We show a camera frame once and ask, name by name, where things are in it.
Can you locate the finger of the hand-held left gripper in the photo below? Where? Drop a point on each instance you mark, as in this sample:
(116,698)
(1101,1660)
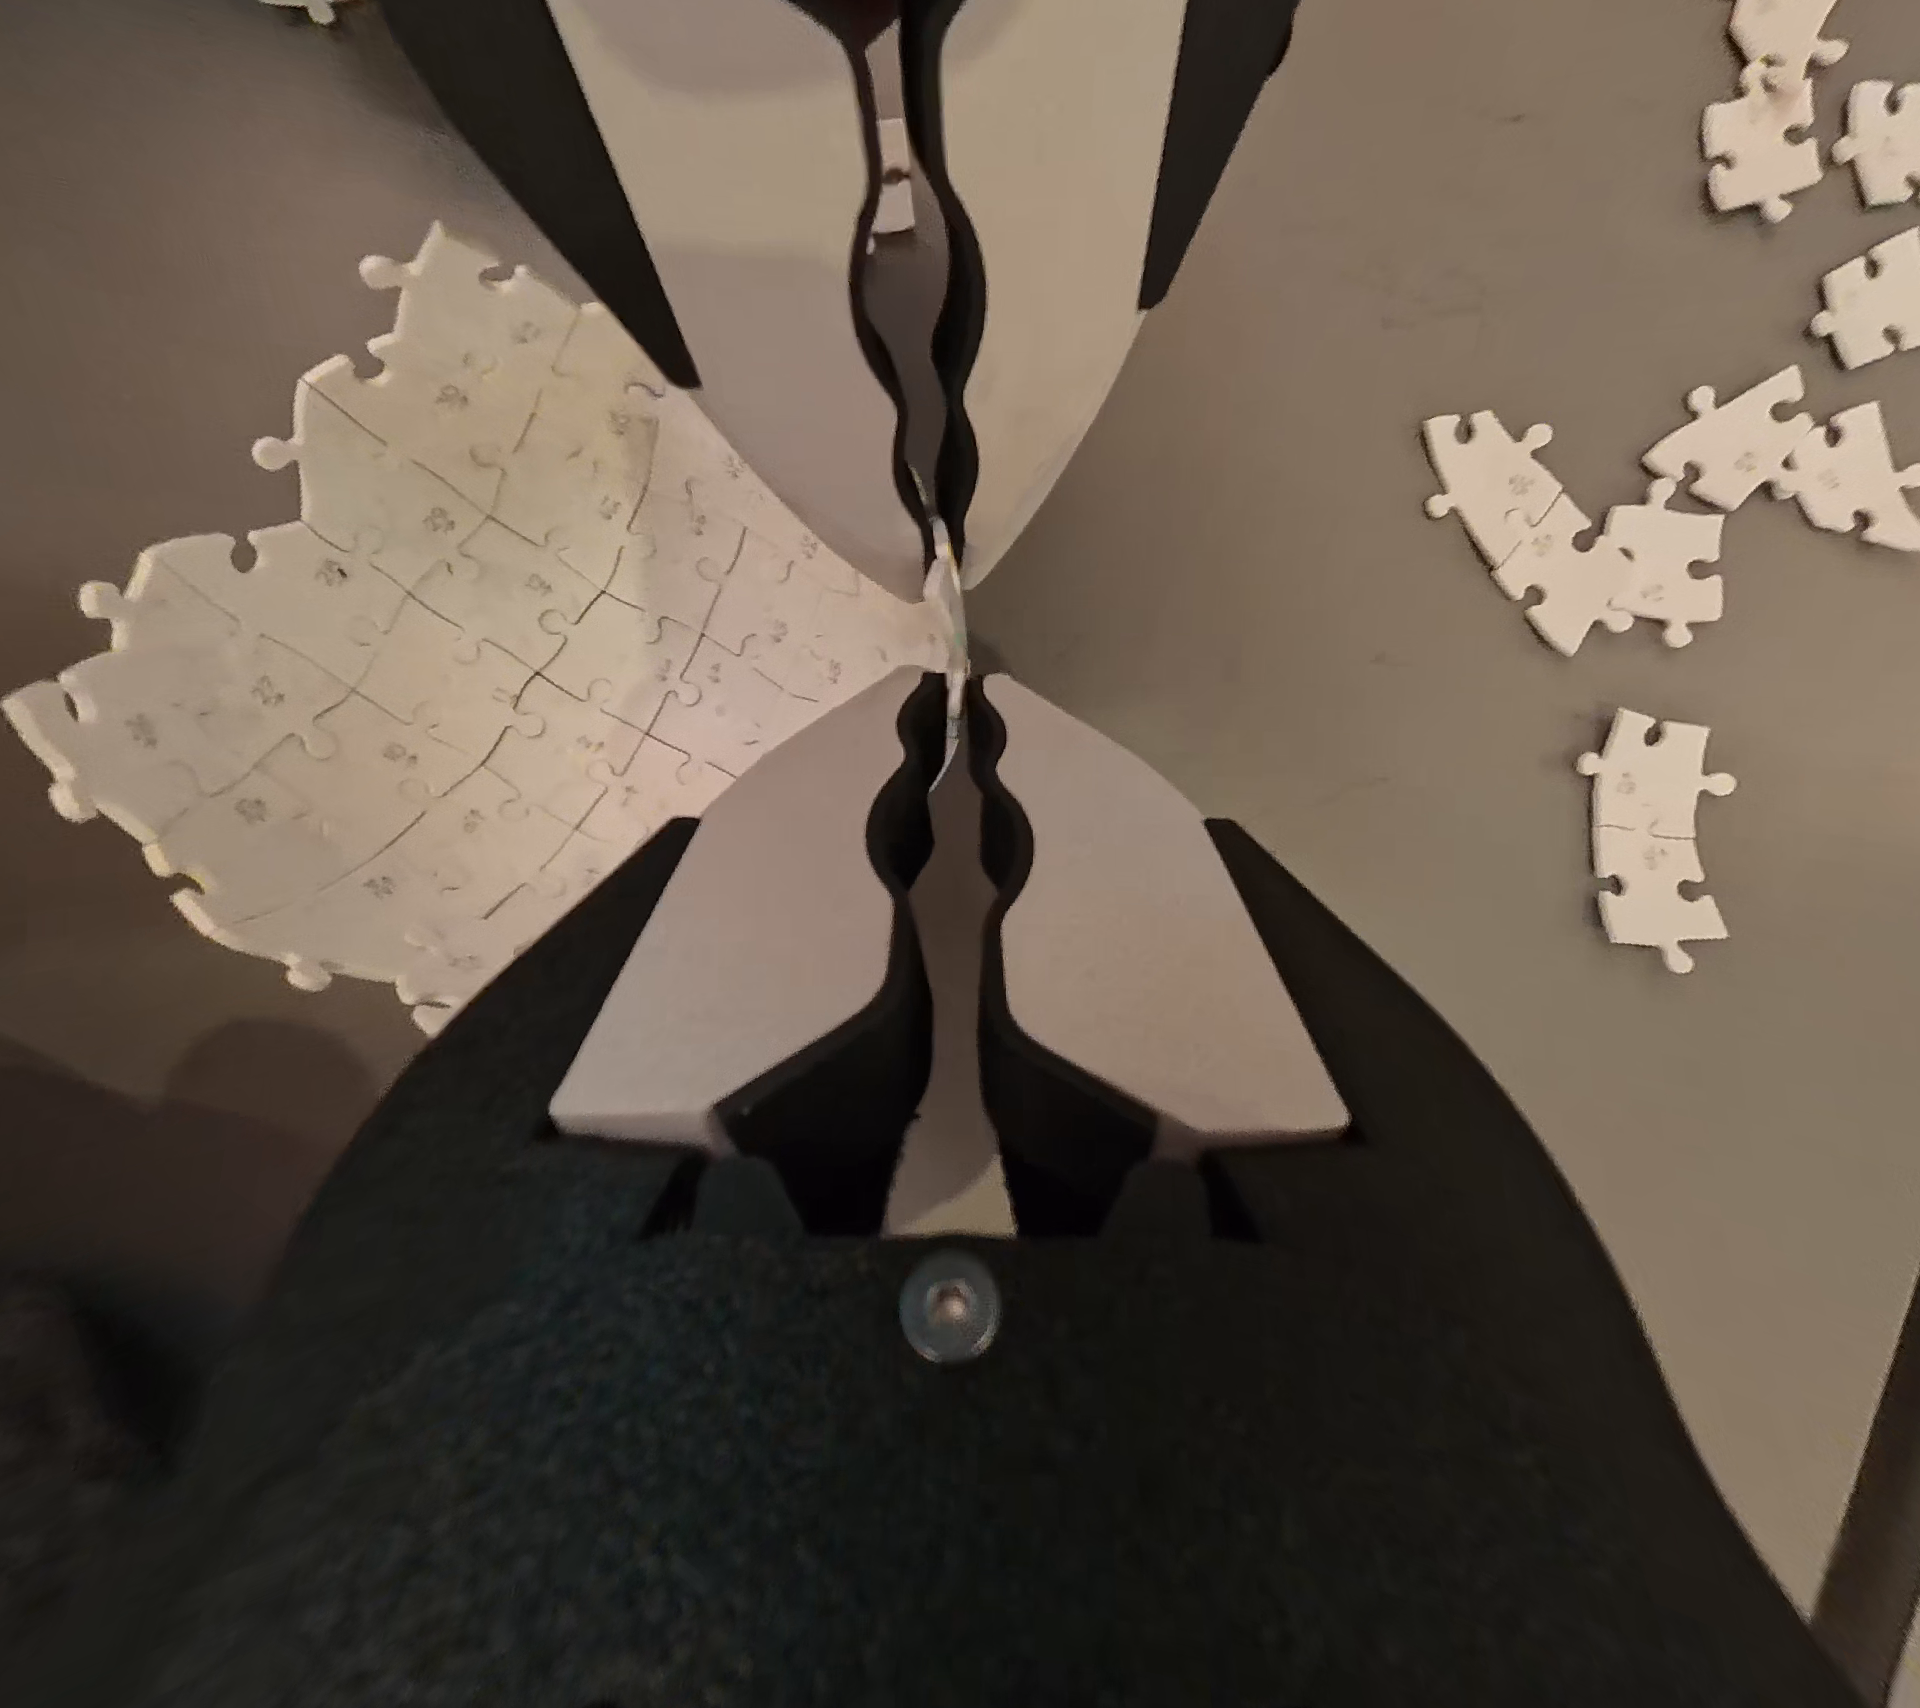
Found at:
(721,209)
(1081,162)

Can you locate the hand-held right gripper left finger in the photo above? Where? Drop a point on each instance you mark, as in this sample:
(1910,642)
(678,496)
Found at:
(734,973)

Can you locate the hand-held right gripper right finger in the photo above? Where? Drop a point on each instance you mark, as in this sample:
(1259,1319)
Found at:
(1170,973)

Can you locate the partly built white puzzle ball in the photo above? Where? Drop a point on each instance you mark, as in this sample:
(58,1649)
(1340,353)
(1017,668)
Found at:
(451,659)

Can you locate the puzzle pieces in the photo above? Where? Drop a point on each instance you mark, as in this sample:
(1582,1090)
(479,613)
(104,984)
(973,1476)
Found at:
(1651,823)

